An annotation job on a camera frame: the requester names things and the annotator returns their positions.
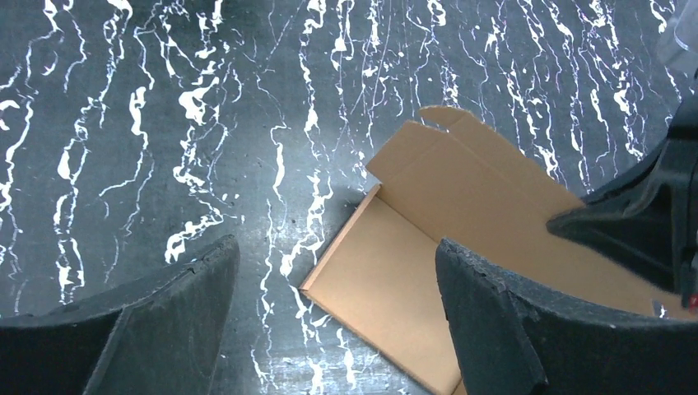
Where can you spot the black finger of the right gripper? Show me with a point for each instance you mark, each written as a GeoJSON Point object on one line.
{"type": "Point", "coordinates": [646, 218]}

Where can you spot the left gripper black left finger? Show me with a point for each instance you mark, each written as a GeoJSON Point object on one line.
{"type": "Point", "coordinates": [160, 334]}

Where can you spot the brown cardboard box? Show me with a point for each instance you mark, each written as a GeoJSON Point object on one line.
{"type": "Point", "coordinates": [450, 176]}

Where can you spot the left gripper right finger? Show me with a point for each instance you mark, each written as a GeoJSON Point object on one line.
{"type": "Point", "coordinates": [513, 335]}

